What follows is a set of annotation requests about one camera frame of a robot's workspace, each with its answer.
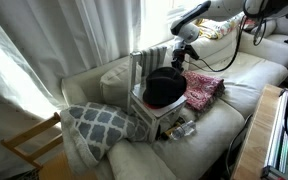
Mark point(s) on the light wooden table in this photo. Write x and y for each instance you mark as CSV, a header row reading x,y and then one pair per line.
x,y
253,152

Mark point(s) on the yellow black object under chair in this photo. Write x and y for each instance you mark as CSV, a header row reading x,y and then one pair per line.
x,y
166,134

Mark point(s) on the striped cloth on chair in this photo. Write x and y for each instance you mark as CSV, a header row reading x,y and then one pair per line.
x,y
151,59

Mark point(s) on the wooden folding chair frame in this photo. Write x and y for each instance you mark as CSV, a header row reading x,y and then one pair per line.
x,y
16,143

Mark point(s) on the red sequin hat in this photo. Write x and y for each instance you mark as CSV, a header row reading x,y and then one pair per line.
x,y
152,106

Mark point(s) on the grey white patterned pillow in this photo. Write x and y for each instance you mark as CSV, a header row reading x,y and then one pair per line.
x,y
90,129

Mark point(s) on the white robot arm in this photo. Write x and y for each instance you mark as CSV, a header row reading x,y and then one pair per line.
x,y
218,10

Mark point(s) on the cream back cushion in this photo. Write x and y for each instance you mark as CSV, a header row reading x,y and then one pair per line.
x,y
114,85

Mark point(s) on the clear plastic water bottle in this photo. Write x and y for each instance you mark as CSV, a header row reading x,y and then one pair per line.
x,y
183,130

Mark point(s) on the dark grey fedora hat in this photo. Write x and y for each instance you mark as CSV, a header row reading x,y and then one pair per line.
x,y
164,86

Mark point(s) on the floral cushion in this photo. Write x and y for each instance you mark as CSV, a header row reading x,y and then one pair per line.
x,y
217,30

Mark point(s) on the cream fabric sofa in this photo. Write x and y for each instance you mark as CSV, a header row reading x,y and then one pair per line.
x,y
245,68

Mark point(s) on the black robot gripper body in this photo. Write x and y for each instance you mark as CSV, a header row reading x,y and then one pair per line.
x,y
178,55

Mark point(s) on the red patterned folded blanket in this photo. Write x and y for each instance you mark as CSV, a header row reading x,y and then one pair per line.
x,y
202,90

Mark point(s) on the white curtain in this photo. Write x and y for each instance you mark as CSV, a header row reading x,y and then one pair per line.
x,y
59,38

